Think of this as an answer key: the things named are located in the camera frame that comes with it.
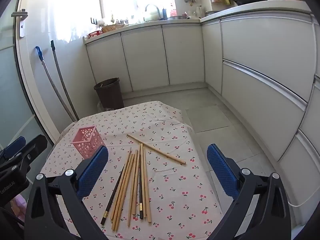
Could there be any white cable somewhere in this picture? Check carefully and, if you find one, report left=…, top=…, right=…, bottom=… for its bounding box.
left=287, top=187, right=313, bottom=207

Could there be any white countertop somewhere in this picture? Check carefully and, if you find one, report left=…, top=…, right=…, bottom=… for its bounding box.
left=83, top=0, right=313, bottom=46

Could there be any mop pole with blue handle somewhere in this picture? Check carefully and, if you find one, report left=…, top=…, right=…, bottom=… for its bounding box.
left=35, top=46, right=77, bottom=123

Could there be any silver door handle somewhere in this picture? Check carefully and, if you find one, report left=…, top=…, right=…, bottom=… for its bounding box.
left=11, top=9, right=28, bottom=38

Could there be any mop pole with black handle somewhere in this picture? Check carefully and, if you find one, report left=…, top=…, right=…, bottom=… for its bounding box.
left=50, top=40, right=80, bottom=120

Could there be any frosted glass sliding door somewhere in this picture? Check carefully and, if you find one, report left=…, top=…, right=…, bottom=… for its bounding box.
left=0, top=0, right=60, bottom=155

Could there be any brown trash bin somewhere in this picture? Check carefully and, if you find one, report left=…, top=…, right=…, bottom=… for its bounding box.
left=94, top=77, right=125, bottom=110

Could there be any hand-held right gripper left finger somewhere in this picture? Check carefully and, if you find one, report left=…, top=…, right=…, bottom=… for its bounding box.
left=24, top=145, right=109, bottom=240

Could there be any bundle of wooden chopsticks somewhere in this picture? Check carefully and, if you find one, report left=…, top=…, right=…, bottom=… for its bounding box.
left=110, top=144, right=152, bottom=231

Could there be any woven basket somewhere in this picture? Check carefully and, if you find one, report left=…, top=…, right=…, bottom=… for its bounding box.
left=102, top=24, right=125, bottom=33

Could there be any white cabinet with drawers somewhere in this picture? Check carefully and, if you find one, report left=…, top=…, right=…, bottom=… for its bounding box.
left=201, top=11, right=320, bottom=230

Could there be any white cabinet under window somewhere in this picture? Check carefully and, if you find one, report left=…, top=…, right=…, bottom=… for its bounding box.
left=86, top=24, right=203, bottom=93

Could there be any pink perforated plastic basket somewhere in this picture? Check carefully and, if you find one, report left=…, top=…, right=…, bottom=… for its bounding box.
left=70, top=126, right=107, bottom=160

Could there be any light wooden chopstick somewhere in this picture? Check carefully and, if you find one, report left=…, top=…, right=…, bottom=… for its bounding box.
left=127, top=134, right=186, bottom=166

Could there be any pink cloth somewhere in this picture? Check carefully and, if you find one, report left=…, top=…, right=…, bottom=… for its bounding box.
left=11, top=196, right=26, bottom=221

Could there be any dark chopstick with gold band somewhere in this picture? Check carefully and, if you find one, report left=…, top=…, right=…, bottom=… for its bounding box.
left=100, top=164, right=125, bottom=225
left=139, top=154, right=144, bottom=218

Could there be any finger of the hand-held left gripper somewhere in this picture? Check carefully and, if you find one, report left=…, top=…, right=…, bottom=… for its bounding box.
left=0, top=134, right=48, bottom=173
left=0, top=136, right=27, bottom=159

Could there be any white lace curtain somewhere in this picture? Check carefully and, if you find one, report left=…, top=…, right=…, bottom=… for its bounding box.
left=45, top=0, right=100, bottom=43

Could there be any cherry print tablecloth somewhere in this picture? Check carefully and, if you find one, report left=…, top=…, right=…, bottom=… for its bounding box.
left=40, top=101, right=223, bottom=240

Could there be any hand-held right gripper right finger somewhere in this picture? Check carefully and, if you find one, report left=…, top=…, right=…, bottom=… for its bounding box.
left=207, top=144, right=292, bottom=240

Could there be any chrome faucet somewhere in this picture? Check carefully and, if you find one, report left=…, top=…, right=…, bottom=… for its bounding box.
left=144, top=4, right=161, bottom=22

